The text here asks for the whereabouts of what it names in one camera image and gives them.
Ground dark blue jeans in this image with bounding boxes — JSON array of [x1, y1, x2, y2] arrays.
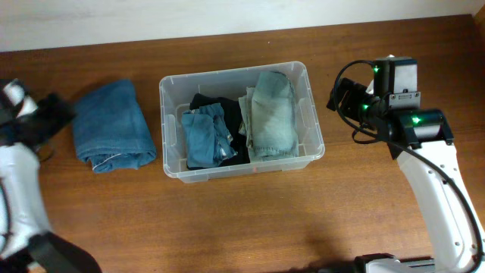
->
[[72, 80, 157, 174]]

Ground clear plastic storage bin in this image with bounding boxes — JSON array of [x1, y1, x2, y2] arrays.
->
[[159, 61, 325, 184]]

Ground light blue jeans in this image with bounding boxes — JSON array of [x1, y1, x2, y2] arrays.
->
[[238, 71, 299, 162]]

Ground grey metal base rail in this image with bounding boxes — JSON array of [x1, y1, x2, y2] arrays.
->
[[318, 253, 437, 273]]

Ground small blue garment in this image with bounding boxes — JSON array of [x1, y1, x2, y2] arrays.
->
[[181, 103, 238, 168]]

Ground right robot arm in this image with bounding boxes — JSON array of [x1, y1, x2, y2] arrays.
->
[[327, 55, 484, 272]]

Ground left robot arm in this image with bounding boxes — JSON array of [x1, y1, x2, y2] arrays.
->
[[1, 93, 101, 272]]

